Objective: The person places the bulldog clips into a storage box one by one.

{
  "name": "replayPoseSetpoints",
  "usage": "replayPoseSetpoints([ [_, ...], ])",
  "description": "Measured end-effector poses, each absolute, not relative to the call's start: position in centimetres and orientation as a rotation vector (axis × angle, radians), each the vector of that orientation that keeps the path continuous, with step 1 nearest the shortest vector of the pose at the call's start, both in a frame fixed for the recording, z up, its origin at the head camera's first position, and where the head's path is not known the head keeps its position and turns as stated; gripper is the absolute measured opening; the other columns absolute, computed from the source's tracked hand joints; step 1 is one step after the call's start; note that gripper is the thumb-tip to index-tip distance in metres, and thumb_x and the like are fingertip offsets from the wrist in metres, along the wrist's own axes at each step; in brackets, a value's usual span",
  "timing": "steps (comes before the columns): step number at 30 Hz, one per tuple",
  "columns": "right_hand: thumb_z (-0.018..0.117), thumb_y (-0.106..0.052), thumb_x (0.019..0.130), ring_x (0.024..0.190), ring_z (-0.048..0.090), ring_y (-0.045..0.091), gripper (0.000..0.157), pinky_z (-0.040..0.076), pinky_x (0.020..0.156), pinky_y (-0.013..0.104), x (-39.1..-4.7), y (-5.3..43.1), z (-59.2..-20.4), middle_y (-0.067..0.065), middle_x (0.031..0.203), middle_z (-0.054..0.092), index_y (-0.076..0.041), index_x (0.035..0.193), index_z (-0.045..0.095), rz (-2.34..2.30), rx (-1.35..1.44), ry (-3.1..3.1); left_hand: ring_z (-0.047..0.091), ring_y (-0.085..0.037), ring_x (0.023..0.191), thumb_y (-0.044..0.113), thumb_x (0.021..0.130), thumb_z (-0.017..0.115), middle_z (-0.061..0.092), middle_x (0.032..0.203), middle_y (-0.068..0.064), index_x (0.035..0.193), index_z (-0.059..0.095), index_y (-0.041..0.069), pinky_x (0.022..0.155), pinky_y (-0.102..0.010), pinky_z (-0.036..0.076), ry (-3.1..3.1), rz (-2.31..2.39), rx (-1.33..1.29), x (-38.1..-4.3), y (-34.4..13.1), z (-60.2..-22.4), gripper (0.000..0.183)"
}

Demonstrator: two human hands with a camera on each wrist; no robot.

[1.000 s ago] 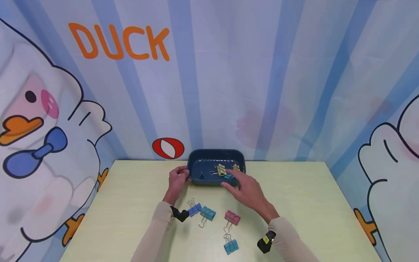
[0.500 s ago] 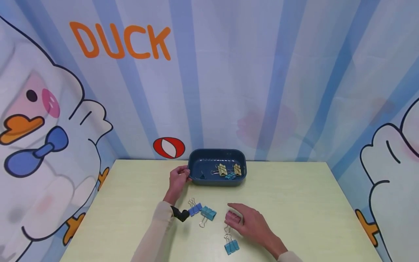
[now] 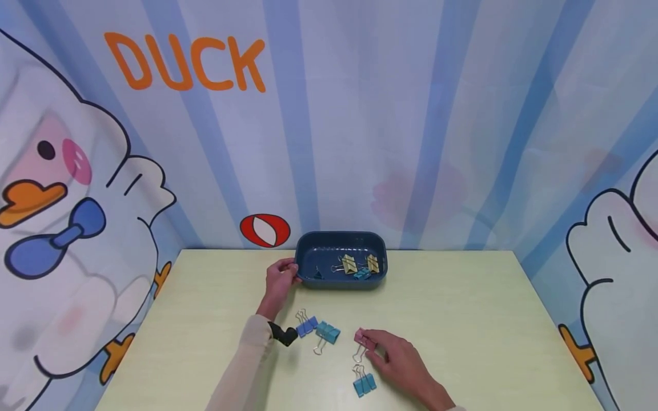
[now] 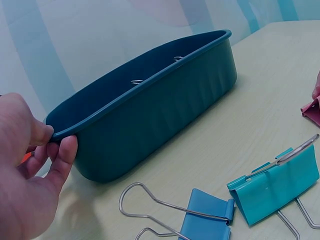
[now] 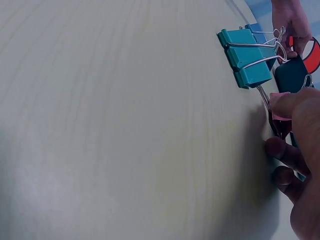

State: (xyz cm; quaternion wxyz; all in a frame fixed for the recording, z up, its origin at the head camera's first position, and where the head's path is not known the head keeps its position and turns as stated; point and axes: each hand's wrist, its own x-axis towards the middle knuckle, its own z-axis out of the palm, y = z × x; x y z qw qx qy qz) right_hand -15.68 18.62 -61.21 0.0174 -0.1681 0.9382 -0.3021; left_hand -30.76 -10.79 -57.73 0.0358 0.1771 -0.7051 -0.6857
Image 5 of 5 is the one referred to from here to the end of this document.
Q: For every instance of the blue binder clip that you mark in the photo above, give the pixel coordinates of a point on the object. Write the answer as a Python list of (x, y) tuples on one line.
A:
[(257, 31)]

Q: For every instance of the teal binder clip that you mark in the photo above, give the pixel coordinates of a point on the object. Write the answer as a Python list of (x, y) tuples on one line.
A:
[(246, 60)]

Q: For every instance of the person's right hand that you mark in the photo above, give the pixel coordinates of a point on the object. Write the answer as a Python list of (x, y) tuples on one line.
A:
[(307, 155)]

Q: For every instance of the pink binder clip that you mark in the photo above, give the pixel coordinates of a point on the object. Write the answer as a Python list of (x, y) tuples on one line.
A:
[(281, 119)]

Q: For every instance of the person's right thumb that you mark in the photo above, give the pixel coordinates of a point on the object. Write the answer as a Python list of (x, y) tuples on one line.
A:
[(287, 103)]

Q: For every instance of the person's left hand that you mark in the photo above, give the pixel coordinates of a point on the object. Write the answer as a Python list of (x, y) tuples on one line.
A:
[(290, 17)]

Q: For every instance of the person's left fingers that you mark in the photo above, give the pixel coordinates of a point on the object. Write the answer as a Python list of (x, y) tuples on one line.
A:
[(291, 48)]

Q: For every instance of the dark binder clip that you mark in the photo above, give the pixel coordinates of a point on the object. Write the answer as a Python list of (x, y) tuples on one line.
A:
[(291, 76)]

